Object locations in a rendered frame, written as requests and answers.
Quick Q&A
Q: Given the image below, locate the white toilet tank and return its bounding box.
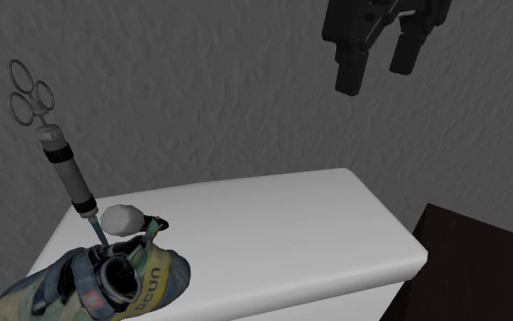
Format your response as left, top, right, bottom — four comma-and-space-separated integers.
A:
25, 167, 430, 321

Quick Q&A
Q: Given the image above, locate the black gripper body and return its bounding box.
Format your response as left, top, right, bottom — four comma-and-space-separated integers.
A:
321, 0, 454, 49

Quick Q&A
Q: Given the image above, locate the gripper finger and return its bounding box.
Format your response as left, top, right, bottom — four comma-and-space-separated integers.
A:
388, 14, 431, 77
333, 40, 371, 97

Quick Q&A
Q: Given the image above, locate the blue and yellow climbing shoe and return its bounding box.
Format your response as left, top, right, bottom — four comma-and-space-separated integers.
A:
0, 215, 192, 321

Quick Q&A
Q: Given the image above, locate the white faceted ball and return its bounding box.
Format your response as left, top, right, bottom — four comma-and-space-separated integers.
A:
99, 203, 149, 238

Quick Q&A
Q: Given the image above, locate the grey syringe with ring handles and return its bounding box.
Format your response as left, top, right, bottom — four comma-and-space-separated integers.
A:
7, 58, 110, 247

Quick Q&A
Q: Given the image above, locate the dark robot stand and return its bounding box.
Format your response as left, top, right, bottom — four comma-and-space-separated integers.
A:
379, 202, 513, 321

